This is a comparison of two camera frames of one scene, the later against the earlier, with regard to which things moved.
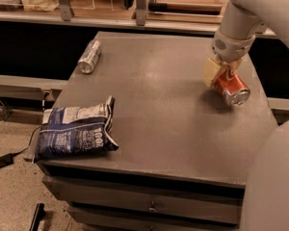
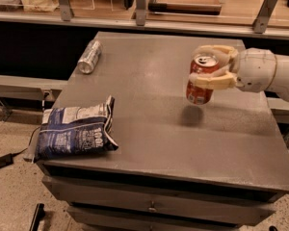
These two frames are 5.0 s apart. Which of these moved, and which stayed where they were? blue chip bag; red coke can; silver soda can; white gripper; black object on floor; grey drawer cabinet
Moved: white gripper; red coke can
Stayed: silver soda can; blue chip bag; grey drawer cabinet; black object on floor
